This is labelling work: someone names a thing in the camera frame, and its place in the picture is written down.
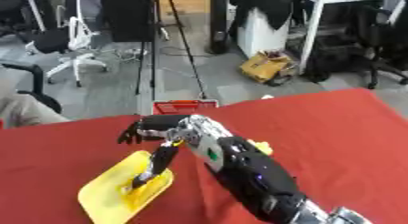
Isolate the white cabinet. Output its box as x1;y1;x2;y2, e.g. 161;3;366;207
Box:
234;7;292;59

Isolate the black standing column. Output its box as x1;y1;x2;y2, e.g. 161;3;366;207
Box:
207;0;233;56

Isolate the black jacket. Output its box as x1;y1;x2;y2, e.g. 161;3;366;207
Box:
228;0;295;31

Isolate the black office chair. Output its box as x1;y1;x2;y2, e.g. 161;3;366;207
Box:
353;2;408;91

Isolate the person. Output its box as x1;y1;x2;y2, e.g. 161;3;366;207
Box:
0;93;72;130

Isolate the black panel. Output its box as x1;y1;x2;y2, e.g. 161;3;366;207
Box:
98;0;157;43

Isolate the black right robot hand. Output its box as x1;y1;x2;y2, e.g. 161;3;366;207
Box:
116;114;193;189

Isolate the white table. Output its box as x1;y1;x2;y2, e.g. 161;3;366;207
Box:
291;0;408;76

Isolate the red plastic basket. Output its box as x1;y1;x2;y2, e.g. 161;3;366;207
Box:
151;99;220;116

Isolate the small yellow toy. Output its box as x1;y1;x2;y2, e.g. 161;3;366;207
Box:
245;138;276;157

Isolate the black chair armrest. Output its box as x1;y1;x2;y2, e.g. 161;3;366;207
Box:
0;62;64;115

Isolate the tan cardboard box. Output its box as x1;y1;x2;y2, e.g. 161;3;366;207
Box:
237;50;300;85

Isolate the black tripod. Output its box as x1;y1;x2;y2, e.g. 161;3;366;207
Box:
132;0;209;100

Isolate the yellow plastic tray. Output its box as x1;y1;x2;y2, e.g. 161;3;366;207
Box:
76;149;176;224

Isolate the white office chair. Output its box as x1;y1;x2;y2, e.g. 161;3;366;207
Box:
22;0;112;88

